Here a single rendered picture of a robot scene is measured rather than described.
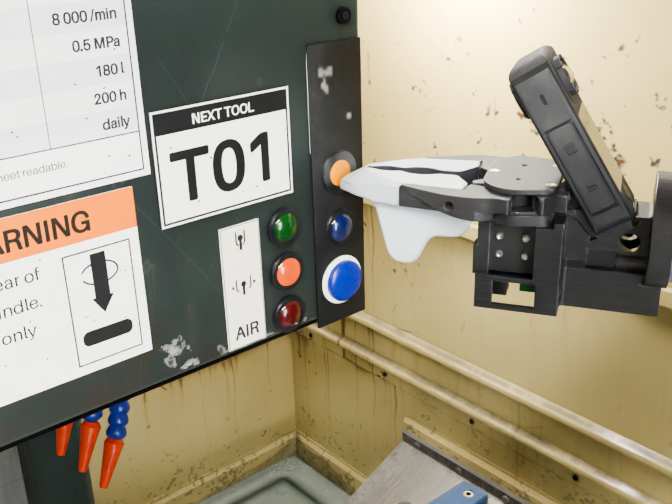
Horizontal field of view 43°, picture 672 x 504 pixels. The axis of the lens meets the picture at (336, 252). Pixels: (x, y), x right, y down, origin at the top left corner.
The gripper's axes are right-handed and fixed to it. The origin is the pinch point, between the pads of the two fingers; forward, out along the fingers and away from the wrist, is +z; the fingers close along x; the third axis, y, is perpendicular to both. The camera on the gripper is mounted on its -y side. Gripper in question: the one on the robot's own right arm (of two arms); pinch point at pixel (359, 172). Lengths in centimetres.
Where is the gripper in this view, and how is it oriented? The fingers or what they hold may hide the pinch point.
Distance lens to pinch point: 58.1
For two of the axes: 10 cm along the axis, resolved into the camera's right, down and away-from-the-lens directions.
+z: -9.4, -1.0, 3.1
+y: 0.3, 9.2, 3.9
